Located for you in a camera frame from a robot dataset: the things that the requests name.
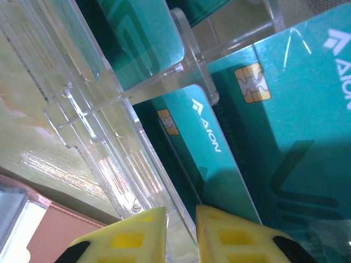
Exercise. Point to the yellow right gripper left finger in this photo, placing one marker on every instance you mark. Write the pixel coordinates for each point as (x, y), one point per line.
(129, 241)

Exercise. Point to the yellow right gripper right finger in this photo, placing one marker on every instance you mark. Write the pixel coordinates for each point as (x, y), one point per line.
(235, 241)

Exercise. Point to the pink leather card holder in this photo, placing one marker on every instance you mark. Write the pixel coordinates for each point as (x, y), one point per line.
(60, 233)

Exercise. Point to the teal VIP chip card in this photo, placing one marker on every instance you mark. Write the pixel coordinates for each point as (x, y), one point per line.
(203, 11)
(153, 35)
(208, 153)
(301, 109)

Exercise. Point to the group of teal packets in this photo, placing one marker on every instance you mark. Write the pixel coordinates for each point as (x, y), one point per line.
(90, 115)

